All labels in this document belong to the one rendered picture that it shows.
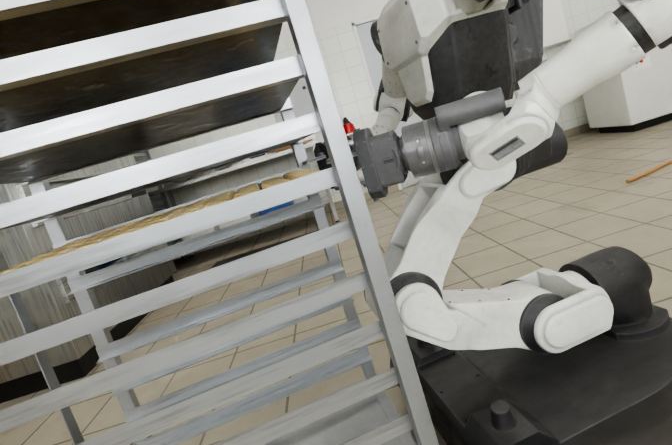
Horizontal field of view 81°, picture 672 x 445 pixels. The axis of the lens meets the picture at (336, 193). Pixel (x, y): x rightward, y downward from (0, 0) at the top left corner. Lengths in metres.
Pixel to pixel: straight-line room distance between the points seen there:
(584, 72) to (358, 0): 4.61
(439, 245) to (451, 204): 0.10
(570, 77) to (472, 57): 0.30
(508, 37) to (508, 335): 0.65
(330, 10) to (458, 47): 4.26
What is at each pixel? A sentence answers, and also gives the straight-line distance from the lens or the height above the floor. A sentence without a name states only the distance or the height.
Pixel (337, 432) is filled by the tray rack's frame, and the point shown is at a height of 0.15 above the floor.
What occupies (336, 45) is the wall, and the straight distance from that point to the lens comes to 4.95.
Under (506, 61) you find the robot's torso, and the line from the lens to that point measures 0.91.
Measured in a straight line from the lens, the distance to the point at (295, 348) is 1.15.
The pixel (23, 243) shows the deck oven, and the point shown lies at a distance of 2.60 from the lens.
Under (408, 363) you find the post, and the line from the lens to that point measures 0.71.
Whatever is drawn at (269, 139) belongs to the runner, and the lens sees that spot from 0.61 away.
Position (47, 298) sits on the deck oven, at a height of 0.49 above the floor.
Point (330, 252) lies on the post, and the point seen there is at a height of 0.55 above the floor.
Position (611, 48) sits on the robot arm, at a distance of 0.59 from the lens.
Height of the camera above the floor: 0.84
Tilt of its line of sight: 7 degrees down
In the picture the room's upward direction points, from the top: 17 degrees counter-clockwise
